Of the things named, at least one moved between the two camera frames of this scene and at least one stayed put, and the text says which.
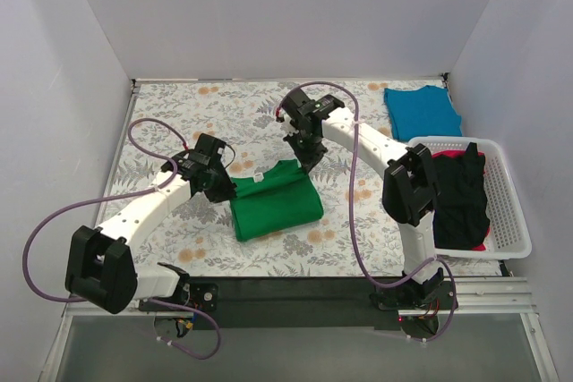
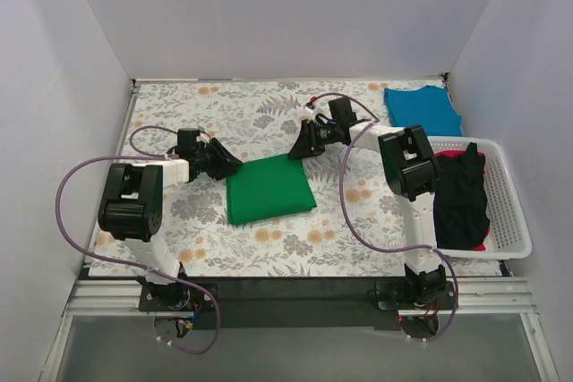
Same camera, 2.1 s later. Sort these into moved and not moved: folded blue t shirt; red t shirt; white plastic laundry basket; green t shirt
Moved: green t shirt
Not moved: folded blue t shirt; red t shirt; white plastic laundry basket
